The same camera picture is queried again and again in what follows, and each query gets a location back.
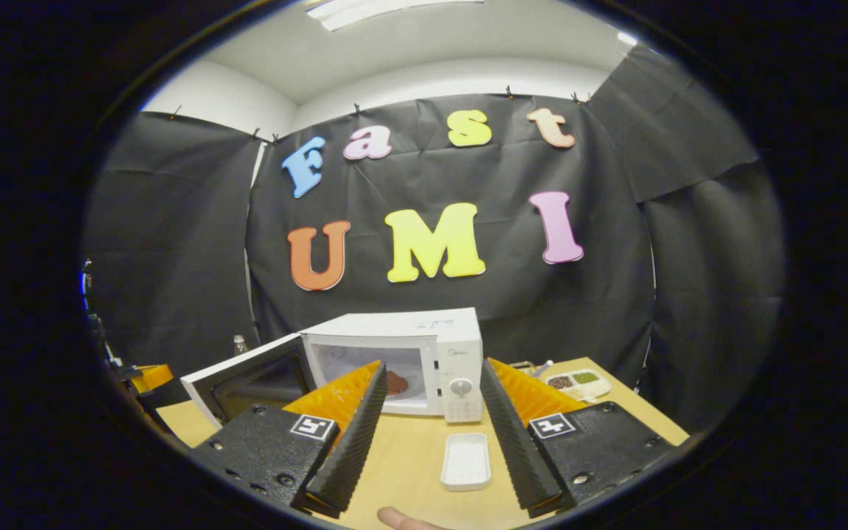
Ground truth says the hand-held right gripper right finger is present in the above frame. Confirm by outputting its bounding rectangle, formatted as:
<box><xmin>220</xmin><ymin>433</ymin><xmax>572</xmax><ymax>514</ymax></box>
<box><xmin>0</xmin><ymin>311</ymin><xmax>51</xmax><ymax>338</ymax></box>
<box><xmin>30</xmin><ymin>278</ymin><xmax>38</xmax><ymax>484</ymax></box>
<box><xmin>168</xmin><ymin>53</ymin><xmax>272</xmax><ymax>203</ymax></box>
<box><xmin>479</xmin><ymin>358</ymin><xmax>690</xmax><ymax>518</ymax></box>

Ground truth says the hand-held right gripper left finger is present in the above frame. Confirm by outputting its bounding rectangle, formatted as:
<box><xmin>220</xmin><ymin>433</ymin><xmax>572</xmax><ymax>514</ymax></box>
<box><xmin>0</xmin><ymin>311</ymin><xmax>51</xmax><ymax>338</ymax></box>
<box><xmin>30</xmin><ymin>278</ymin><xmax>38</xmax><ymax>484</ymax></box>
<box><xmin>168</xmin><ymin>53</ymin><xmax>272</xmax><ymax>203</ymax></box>
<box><xmin>190</xmin><ymin>359</ymin><xmax>389</xmax><ymax>520</ymax></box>

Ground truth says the white microwave oven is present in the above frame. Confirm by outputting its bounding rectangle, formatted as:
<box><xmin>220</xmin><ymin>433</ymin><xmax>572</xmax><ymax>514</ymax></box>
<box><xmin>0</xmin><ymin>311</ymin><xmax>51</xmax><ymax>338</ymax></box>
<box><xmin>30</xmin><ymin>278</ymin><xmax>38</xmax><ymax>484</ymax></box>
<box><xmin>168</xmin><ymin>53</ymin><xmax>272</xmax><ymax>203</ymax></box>
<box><xmin>181</xmin><ymin>308</ymin><xmax>484</xmax><ymax>429</ymax></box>

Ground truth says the white rectangular tray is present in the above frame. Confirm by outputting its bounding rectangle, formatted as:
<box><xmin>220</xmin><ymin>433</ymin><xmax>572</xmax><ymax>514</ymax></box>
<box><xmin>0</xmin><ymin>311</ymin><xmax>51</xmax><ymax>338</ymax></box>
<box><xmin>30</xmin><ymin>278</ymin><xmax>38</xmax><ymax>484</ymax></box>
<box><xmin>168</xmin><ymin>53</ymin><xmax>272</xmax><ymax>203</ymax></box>
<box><xmin>440</xmin><ymin>432</ymin><xmax>492</xmax><ymax>492</ymax></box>

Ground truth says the white divided bean dish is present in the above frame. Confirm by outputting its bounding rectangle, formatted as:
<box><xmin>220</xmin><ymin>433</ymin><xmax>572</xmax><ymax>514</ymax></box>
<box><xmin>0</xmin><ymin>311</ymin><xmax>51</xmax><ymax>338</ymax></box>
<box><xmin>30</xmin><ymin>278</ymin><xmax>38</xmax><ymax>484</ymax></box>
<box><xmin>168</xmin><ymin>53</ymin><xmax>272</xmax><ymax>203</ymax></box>
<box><xmin>545</xmin><ymin>369</ymin><xmax>612</xmax><ymax>403</ymax></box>

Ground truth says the black backdrop cloth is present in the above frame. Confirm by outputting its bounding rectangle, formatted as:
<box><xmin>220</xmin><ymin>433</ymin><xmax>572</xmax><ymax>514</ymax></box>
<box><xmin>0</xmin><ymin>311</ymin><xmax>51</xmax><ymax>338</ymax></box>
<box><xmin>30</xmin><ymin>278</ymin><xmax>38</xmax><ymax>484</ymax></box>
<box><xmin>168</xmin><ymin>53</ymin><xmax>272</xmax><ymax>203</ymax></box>
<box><xmin>84</xmin><ymin>44</ymin><xmax>785</xmax><ymax>435</ymax></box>

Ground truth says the large ceiling light panel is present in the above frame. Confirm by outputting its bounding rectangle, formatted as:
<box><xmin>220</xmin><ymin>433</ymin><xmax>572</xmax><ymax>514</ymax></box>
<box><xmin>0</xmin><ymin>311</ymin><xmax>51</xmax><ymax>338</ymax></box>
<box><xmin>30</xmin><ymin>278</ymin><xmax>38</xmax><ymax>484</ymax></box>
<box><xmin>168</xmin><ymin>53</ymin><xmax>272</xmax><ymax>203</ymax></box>
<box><xmin>306</xmin><ymin>0</ymin><xmax>484</xmax><ymax>32</ymax></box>

